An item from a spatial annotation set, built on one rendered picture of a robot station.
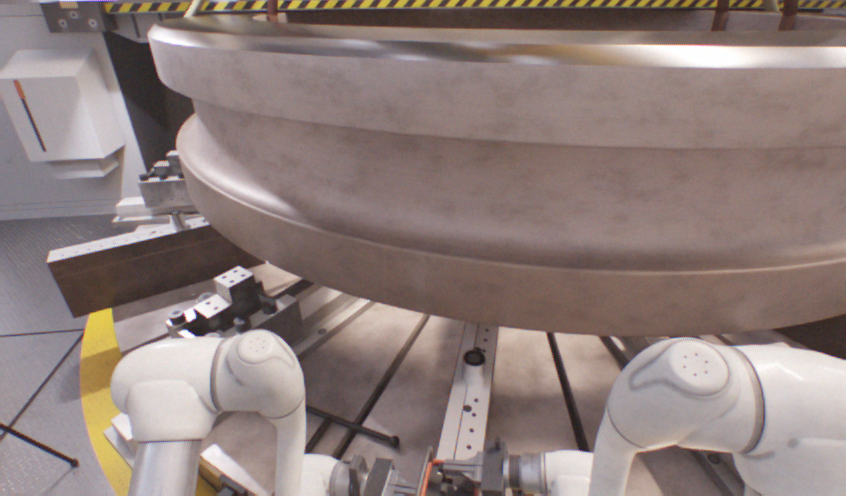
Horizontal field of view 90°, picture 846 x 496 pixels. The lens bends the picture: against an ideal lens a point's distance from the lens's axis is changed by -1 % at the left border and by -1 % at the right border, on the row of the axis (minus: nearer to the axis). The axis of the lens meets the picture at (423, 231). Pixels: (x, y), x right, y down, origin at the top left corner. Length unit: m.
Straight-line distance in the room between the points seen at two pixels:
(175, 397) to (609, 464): 0.74
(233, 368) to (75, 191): 4.64
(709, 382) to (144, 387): 0.84
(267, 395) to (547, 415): 1.44
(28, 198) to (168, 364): 4.82
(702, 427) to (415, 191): 1.15
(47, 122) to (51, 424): 2.58
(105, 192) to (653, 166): 4.79
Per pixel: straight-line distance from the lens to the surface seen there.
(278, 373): 0.84
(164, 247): 2.96
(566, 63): 1.24
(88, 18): 4.56
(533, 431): 2.02
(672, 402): 0.61
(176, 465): 0.91
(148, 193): 3.92
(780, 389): 0.67
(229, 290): 1.99
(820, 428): 0.69
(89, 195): 5.34
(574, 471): 1.15
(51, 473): 2.81
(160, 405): 0.90
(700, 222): 1.69
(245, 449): 2.05
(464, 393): 1.60
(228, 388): 0.86
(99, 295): 3.09
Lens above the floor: 1.89
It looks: 29 degrees down
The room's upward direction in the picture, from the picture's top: straight up
